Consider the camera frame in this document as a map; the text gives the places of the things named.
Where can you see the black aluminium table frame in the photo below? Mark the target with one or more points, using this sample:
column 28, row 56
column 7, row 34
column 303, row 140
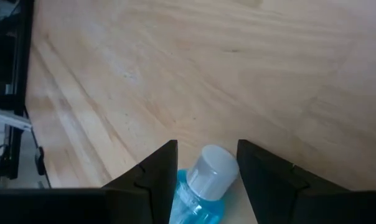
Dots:
column 23, row 62

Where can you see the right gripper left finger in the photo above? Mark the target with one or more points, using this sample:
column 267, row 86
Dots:
column 150, row 186

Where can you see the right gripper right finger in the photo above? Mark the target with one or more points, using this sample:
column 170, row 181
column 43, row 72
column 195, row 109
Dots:
column 278, row 193

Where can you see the blue mouthwash bottle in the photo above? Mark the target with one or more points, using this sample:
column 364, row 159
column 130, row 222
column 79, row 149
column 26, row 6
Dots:
column 206, row 174

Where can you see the white aluminium extrusion piece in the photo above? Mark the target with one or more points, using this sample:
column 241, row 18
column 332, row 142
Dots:
column 7, row 117

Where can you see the black table clamp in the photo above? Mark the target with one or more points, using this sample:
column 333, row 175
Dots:
column 39, row 160

